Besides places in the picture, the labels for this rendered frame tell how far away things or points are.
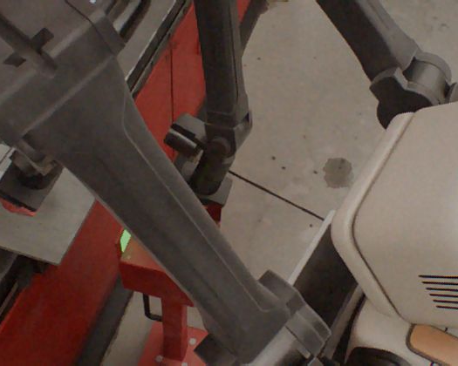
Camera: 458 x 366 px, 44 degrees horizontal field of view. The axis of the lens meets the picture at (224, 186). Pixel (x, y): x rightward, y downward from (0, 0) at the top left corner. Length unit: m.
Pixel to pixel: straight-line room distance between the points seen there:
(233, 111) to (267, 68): 1.81
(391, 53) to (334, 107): 1.83
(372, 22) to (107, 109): 0.51
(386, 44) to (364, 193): 0.25
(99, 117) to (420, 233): 0.31
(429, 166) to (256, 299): 0.21
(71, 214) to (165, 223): 0.59
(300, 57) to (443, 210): 2.33
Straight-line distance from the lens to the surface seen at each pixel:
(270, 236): 2.10
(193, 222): 0.37
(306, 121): 2.49
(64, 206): 0.95
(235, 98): 0.91
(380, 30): 0.76
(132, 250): 1.14
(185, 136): 1.01
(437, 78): 0.80
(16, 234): 0.93
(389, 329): 0.61
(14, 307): 1.14
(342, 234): 0.55
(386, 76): 0.76
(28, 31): 0.29
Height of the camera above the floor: 1.76
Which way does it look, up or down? 53 degrees down
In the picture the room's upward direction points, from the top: 5 degrees clockwise
